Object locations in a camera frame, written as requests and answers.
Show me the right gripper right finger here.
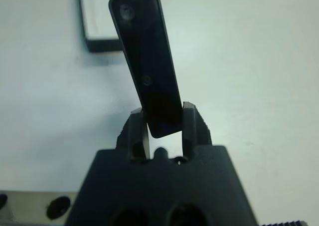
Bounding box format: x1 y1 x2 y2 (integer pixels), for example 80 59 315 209
181 101 213 160

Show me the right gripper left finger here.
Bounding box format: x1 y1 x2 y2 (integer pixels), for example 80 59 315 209
117 107 151 163

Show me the slim black camera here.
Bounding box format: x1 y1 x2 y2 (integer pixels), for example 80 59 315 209
108 0 184 139

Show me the black box base white inlay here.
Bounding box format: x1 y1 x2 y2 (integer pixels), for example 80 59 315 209
77 0 125 53

